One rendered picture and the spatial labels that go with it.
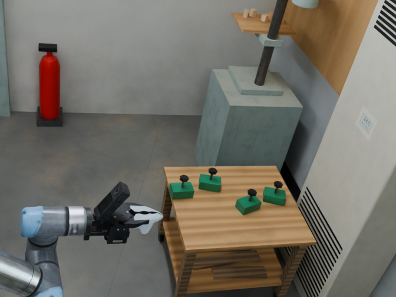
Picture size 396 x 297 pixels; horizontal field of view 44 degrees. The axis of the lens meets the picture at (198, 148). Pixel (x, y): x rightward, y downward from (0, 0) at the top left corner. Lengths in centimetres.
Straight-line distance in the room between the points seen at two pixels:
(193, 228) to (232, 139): 91
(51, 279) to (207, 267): 146
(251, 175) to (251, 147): 48
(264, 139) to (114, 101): 130
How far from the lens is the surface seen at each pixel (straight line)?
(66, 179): 327
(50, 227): 126
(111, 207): 127
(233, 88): 306
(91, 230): 132
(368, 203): 226
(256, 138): 309
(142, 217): 132
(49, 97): 361
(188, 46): 369
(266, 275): 266
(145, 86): 380
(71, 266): 278
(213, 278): 258
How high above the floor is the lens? 217
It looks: 36 degrees down
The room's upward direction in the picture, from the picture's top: 12 degrees clockwise
